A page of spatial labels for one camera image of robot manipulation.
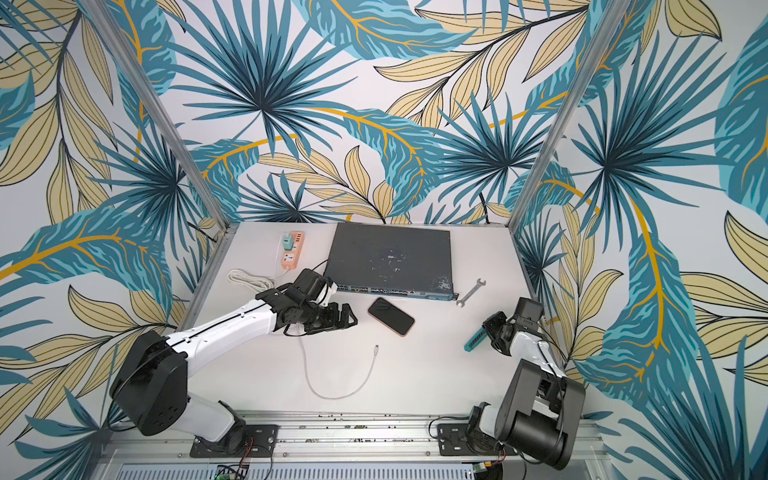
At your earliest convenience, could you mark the white coiled power cord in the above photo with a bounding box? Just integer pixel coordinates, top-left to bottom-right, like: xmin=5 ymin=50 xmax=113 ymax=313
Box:
xmin=226 ymin=268 xmax=277 ymax=293

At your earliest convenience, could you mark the grey blue network switch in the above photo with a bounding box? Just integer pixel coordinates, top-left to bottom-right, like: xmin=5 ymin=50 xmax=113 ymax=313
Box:
xmin=325 ymin=223 xmax=456 ymax=301

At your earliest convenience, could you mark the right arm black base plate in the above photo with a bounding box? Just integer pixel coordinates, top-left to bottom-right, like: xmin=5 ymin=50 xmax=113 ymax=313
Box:
xmin=433 ymin=420 xmax=511 ymax=457

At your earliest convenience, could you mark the aluminium frame post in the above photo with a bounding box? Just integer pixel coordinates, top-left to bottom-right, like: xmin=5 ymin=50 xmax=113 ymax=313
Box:
xmin=81 ymin=1 xmax=230 ymax=231
xmin=507 ymin=1 xmax=629 ymax=237

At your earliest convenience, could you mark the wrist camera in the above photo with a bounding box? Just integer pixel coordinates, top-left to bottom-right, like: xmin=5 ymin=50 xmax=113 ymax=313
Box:
xmin=292 ymin=268 xmax=336 ymax=304
xmin=512 ymin=298 xmax=544 ymax=332

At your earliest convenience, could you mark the right aluminium frame post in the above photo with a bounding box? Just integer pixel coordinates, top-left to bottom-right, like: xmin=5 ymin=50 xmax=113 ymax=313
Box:
xmin=507 ymin=1 xmax=629 ymax=237

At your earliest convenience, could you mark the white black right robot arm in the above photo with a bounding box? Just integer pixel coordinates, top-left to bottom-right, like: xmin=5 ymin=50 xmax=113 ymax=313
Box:
xmin=466 ymin=311 xmax=586 ymax=470

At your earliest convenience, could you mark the orange power strip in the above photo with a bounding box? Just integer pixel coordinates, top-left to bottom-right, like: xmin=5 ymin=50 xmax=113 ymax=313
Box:
xmin=280 ymin=231 xmax=305 ymax=270

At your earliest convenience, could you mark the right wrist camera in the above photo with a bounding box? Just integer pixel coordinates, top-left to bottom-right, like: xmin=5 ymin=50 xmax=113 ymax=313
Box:
xmin=512 ymin=298 xmax=544 ymax=332

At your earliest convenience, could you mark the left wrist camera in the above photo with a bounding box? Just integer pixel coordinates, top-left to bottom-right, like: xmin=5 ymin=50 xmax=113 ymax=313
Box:
xmin=292 ymin=268 xmax=336 ymax=304

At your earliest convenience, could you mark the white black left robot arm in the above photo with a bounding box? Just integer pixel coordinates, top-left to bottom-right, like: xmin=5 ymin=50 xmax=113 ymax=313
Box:
xmin=109 ymin=287 xmax=358 ymax=452

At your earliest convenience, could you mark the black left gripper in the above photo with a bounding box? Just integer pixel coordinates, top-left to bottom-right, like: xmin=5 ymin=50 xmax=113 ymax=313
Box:
xmin=299 ymin=299 xmax=359 ymax=335

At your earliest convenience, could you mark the aluminium front rail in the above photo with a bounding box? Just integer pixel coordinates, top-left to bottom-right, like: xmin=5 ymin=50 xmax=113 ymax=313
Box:
xmin=95 ymin=410 xmax=613 ymax=466

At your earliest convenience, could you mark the white charging cable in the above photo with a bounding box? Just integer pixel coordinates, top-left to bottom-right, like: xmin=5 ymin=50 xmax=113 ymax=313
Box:
xmin=296 ymin=332 xmax=380 ymax=401

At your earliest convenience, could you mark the left aluminium frame post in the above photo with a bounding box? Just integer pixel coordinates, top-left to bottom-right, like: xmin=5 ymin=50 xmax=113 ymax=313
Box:
xmin=81 ymin=1 xmax=230 ymax=231

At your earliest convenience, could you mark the black phone pink case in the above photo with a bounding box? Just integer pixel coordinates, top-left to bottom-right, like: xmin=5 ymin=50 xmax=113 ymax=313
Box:
xmin=368 ymin=298 xmax=415 ymax=336

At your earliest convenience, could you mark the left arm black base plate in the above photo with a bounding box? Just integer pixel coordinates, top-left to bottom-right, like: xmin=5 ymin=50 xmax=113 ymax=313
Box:
xmin=190 ymin=424 xmax=279 ymax=458

